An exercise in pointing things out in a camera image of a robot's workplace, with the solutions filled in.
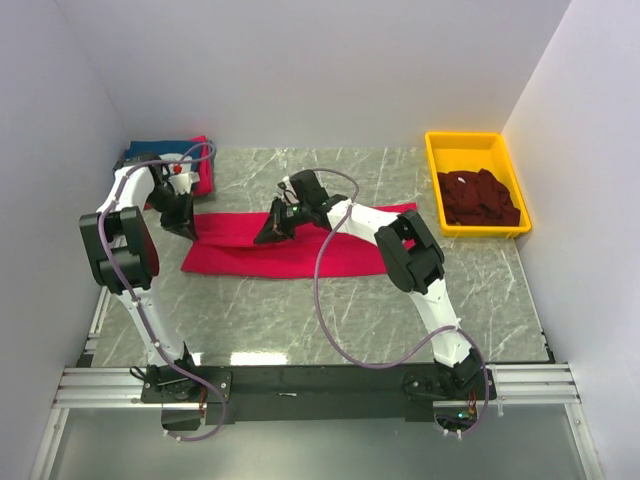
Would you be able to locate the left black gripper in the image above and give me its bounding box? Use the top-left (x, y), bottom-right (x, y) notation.
top-left (146, 186), bottom-right (198, 242)

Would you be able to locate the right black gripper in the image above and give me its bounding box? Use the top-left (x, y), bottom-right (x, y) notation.
top-left (253, 198), bottom-right (311, 247)

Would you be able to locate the bright red t-shirt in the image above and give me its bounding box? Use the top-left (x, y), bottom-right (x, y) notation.
top-left (181, 213), bottom-right (386, 279)

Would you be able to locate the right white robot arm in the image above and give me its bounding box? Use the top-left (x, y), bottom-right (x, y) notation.
top-left (254, 168), bottom-right (490, 399)

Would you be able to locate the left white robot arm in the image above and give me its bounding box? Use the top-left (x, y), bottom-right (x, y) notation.
top-left (79, 152), bottom-right (204, 402)

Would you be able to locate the folded red t-shirt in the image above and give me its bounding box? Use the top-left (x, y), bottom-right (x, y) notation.
top-left (142, 135), bottom-right (217, 211)

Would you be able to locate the folded blue printed t-shirt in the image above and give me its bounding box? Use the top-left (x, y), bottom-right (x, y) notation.
top-left (123, 140), bottom-right (199, 160)

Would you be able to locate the black base bar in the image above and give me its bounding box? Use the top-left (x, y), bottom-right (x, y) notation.
top-left (141, 363), bottom-right (497, 425)

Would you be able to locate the yellow plastic bin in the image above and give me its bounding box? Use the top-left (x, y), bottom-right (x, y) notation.
top-left (424, 131), bottom-right (532, 238)

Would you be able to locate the dark maroon t-shirt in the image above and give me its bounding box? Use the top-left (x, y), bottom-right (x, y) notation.
top-left (438, 169), bottom-right (521, 227)

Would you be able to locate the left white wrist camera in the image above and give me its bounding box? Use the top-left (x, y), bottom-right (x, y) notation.
top-left (168, 171), bottom-right (200, 195)

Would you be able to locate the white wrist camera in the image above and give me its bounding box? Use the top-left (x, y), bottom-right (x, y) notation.
top-left (277, 176), bottom-right (299, 204)
top-left (168, 171), bottom-right (200, 195)

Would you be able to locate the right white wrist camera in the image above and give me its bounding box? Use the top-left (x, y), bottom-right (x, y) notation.
top-left (277, 176), bottom-right (299, 204)

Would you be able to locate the aluminium rail frame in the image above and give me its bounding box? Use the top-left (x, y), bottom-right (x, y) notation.
top-left (27, 278), bottom-right (606, 479)

